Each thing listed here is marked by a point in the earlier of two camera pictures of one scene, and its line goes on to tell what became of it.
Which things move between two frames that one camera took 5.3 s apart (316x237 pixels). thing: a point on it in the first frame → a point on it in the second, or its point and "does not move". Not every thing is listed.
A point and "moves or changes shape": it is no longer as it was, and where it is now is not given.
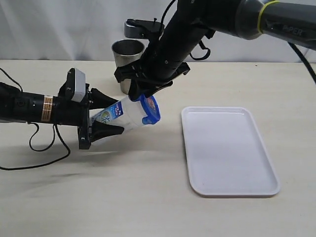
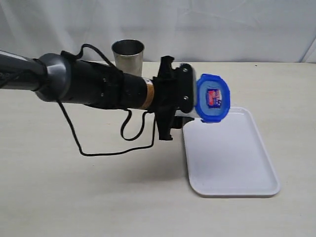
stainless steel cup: [125, 52] does not move
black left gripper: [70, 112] → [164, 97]
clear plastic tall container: [126, 114] → [194, 113]
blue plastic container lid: [151, 107] moves or changes shape
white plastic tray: [225, 155] does not move
